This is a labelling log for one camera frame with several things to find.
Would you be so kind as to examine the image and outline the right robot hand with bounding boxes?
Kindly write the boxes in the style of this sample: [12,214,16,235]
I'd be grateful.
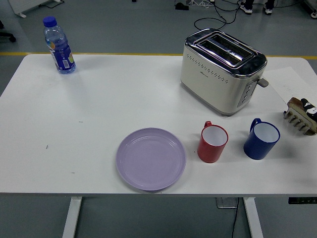
[300,98,317,123]

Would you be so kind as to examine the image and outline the slice of bread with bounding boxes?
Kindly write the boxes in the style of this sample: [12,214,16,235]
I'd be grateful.
[287,97,317,129]

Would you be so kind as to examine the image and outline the purple round plate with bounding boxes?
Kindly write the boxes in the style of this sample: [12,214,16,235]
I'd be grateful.
[116,127,187,191]

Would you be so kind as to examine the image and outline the metal toast rack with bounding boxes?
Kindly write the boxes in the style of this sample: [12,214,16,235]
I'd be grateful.
[283,104,317,136]

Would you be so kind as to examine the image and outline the blue mug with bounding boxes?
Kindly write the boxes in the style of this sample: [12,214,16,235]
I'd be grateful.
[243,118,281,160]

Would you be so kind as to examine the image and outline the black table control panel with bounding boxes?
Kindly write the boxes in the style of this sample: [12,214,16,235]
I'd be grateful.
[288,197,317,205]

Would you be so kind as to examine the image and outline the white furniture foot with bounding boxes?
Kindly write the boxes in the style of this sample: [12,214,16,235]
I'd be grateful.
[301,0,317,19]

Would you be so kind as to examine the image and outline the cream and chrome toaster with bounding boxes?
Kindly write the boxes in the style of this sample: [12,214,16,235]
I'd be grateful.
[180,28,269,117]

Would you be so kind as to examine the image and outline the person's shoe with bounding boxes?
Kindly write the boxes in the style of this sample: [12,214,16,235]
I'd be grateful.
[263,0,274,15]
[239,0,254,14]

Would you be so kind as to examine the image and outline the red mug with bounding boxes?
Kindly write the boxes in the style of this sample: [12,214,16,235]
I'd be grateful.
[197,120,229,164]

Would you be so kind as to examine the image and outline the white table leg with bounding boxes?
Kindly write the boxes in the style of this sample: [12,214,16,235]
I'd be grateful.
[61,197,83,238]
[243,197,264,238]

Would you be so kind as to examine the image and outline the blue-capped plastic water bottle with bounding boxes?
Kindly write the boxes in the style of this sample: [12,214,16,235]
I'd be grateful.
[43,16,76,75]

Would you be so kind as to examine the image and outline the white furniture base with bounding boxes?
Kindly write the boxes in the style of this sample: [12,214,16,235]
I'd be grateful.
[8,0,64,18]

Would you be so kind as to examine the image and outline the black office chair base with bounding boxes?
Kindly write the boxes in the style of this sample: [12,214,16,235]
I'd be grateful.
[0,19,17,43]

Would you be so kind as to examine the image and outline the clear bracket under table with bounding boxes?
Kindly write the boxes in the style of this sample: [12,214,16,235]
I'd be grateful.
[215,197,239,209]

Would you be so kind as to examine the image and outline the black floor cable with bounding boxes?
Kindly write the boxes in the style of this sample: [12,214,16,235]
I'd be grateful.
[194,0,248,32]

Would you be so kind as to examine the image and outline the black cable under table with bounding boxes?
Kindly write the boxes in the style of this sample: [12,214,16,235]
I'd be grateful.
[231,198,240,238]

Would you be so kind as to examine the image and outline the white floor wires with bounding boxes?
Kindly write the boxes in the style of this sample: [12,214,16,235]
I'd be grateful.
[185,0,216,7]

